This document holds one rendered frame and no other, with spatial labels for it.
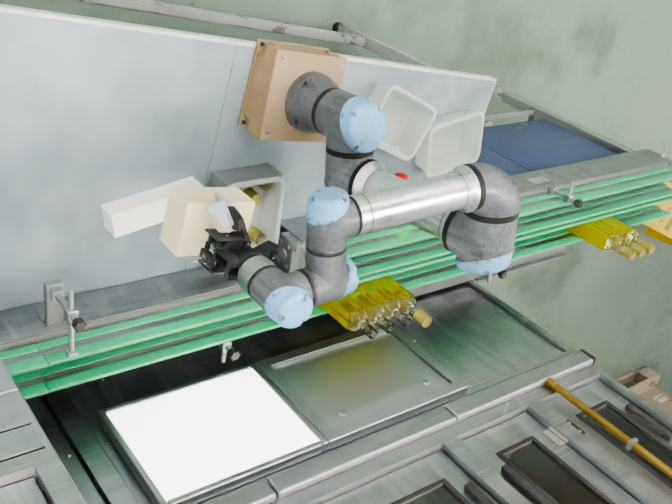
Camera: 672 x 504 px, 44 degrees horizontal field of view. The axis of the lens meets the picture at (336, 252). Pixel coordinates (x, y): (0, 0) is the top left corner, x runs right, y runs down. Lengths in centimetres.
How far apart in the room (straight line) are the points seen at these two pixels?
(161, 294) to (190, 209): 50
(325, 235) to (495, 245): 40
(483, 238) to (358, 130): 41
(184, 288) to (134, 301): 14
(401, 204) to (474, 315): 118
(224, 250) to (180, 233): 13
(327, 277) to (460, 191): 31
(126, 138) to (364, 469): 95
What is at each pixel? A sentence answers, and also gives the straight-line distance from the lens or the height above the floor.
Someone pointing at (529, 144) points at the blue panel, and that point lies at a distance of 333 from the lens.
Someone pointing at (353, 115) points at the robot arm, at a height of 106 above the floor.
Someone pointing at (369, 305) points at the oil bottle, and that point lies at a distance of 223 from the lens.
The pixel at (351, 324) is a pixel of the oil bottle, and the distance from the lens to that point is 219.
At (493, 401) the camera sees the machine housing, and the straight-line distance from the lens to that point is 227.
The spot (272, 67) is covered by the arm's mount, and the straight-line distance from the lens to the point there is 199.
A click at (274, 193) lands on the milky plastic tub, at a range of 217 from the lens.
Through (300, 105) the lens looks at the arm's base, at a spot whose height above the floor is 90.
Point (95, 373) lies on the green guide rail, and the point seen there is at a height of 95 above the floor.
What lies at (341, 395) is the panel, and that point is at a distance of 215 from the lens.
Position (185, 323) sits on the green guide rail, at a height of 95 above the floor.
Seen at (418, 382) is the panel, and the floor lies 124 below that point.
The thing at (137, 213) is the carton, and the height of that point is 81.
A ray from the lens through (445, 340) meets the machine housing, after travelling 251.
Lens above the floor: 241
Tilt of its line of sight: 41 degrees down
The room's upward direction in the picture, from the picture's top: 128 degrees clockwise
